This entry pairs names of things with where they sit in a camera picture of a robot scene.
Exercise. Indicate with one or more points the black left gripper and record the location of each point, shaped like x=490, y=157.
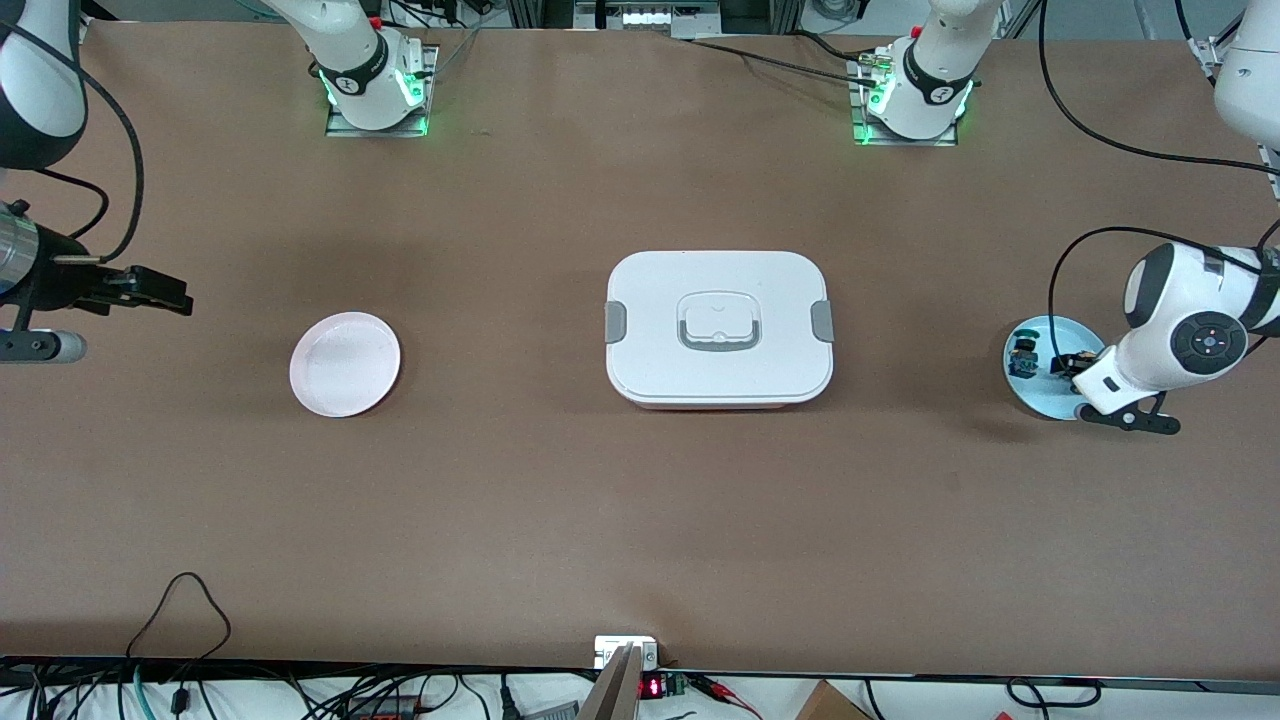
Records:
x=1066, y=364

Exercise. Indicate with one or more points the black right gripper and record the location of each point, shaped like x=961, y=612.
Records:
x=62, y=281

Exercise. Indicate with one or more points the orange and black switch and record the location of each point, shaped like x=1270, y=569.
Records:
x=1062, y=368

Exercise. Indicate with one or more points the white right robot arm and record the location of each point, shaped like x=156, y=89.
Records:
x=350, y=60

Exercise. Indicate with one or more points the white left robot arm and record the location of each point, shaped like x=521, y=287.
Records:
x=1170, y=300

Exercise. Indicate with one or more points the white lunch box grey clips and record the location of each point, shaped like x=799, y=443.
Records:
x=720, y=380

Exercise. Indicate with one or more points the brown cardboard box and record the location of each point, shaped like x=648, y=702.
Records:
x=830, y=705

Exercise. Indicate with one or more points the small white box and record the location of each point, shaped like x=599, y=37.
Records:
x=610, y=648

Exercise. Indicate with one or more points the light blue round plate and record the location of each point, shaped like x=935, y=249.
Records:
x=1035, y=395

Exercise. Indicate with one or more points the pink round plate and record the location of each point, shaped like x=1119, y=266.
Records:
x=340, y=375

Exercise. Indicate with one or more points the red digit display module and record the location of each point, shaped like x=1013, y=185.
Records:
x=652, y=687

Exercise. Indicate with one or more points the blue and black switch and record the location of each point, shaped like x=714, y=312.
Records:
x=1023, y=355

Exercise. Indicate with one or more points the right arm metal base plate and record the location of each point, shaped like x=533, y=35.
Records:
x=345, y=131

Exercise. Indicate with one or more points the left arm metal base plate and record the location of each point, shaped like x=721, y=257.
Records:
x=875, y=140

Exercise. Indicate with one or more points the lit device on frame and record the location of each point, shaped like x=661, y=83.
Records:
x=650, y=15

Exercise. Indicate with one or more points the aluminium camera mount bar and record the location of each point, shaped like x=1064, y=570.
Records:
x=615, y=690

